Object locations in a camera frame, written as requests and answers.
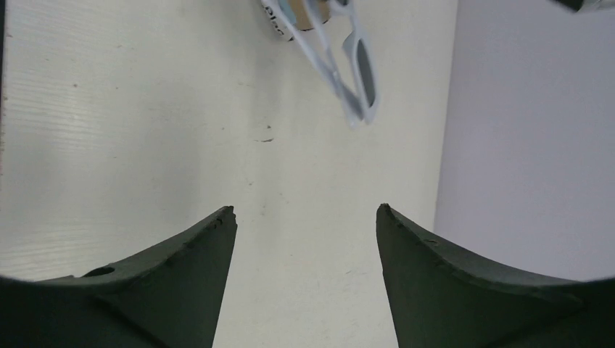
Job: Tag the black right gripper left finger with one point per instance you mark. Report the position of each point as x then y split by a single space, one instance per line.
168 295

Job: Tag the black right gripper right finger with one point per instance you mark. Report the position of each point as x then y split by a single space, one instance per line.
443 295

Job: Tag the flag print glasses case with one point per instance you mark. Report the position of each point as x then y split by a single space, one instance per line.
297 15

